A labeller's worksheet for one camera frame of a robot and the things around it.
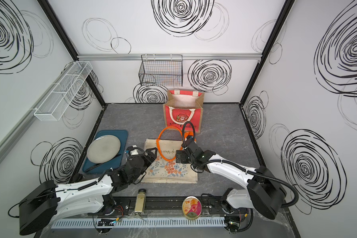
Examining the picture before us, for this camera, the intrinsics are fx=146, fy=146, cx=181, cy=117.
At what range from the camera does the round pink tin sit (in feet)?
2.28

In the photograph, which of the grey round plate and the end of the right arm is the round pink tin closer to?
the end of the right arm

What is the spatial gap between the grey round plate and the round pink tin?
1.69ft

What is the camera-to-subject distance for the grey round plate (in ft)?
2.98
